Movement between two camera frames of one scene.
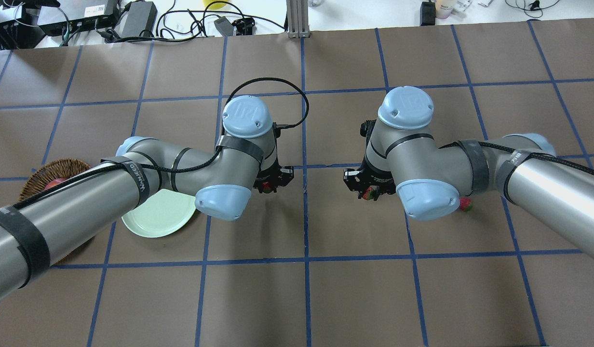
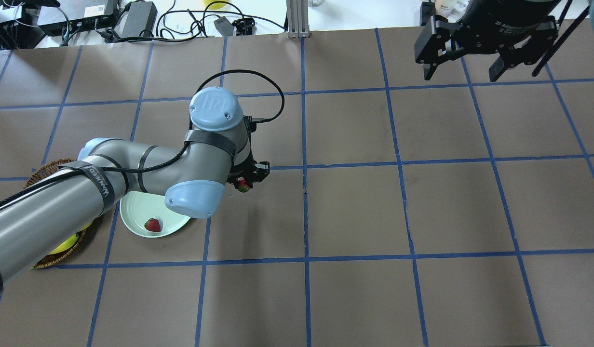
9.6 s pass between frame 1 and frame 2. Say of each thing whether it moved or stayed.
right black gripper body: moved
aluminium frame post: stayed
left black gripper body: moved
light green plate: stayed
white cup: stayed
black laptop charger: stayed
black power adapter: stayed
